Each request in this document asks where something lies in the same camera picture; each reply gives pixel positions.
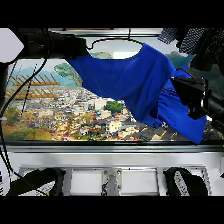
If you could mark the black clothes hanger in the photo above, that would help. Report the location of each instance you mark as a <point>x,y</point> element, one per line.
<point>113,40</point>

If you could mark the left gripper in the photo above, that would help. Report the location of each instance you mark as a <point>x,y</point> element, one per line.
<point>76,46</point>

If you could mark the silver frame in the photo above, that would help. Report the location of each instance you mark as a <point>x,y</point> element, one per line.
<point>133,156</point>

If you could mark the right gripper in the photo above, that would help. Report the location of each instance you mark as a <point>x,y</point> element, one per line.
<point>190,90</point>

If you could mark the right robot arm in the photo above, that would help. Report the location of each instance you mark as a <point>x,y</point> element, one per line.
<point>216,108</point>

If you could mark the blue long-sleeved shirt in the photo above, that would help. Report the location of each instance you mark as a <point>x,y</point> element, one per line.
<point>133,83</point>

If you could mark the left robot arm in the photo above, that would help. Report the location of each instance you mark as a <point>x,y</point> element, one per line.
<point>40,43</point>

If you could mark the heap of clothes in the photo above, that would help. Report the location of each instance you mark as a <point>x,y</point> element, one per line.
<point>203,43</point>

